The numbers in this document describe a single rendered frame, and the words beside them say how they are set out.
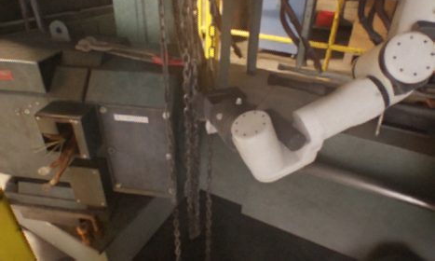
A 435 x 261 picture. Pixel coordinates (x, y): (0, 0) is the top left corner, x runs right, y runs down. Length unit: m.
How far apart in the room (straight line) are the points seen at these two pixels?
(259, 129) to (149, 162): 0.51
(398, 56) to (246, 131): 0.25
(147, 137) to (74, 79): 0.26
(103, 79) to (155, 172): 0.31
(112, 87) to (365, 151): 0.87
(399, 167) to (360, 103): 0.68
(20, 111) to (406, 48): 0.94
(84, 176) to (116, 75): 0.32
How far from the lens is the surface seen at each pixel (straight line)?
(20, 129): 1.04
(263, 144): 0.44
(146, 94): 0.79
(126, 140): 0.86
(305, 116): 0.48
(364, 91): 0.50
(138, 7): 1.43
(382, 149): 1.12
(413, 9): 0.58
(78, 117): 0.79
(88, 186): 0.95
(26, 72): 0.91
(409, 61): 0.51
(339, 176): 1.09
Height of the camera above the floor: 1.13
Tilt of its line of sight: 31 degrees down
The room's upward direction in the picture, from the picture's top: 2 degrees clockwise
